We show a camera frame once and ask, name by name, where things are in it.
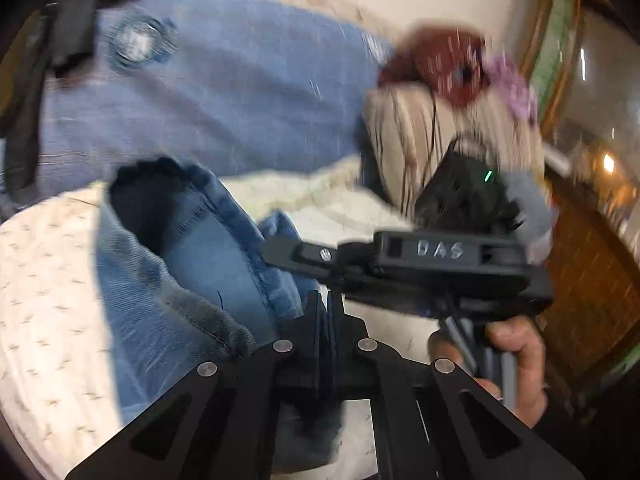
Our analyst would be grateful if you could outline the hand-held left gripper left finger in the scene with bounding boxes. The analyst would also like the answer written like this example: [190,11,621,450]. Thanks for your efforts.
[65,291,329,480]

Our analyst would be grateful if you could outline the blue washed denim pants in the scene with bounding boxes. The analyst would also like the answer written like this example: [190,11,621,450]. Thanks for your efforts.
[97,156,351,476]

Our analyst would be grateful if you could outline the cream leaf-print quilt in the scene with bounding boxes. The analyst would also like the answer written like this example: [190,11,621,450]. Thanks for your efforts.
[0,167,441,480]

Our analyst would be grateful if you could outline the gold framed wall picture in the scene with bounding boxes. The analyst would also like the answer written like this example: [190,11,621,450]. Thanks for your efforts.
[517,0,586,138]

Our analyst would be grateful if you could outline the purple cloth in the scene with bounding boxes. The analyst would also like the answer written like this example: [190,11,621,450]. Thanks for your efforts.
[482,55,541,123]

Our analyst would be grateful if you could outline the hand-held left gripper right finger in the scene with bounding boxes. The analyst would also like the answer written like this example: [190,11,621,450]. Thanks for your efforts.
[328,291,586,480]

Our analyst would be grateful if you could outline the striped beige pillow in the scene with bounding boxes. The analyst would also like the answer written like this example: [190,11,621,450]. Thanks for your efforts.
[357,85,548,221]

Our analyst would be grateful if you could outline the blue plaid duvet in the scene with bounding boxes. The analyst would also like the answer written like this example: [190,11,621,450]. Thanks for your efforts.
[0,0,401,221]

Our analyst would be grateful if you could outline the red-brown glossy bag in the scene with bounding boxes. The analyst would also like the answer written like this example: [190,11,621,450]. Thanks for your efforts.
[377,22,493,108]

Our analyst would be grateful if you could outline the person's right hand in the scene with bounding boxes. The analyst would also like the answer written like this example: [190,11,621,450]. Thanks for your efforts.
[429,320,548,428]

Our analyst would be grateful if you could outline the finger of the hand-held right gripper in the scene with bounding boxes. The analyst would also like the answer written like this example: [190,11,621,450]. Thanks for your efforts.
[262,235,377,283]

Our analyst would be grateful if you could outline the black leather jacket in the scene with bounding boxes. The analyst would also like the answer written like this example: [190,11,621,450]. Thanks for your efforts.
[0,0,161,201]

